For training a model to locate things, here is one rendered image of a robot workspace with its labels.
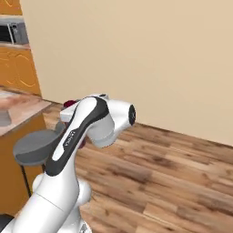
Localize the grey microwave oven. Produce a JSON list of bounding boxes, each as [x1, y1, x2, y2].
[[0, 15, 30, 46]]

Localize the orange counter cabinet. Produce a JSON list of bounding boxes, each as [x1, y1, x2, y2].
[[0, 113, 48, 217]]

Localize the orange wall cupboard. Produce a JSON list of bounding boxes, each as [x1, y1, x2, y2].
[[0, 0, 24, 16]]

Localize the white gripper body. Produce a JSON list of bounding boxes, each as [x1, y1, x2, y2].
[[59, 104, 80, 123]]

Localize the orange base cupboards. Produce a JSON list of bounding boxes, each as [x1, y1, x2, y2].
[[0, 45, 43, 97]]

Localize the grey round stool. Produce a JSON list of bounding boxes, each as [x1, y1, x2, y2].
[[54, 120, 66, 137], [13, 128, 66, 198]]

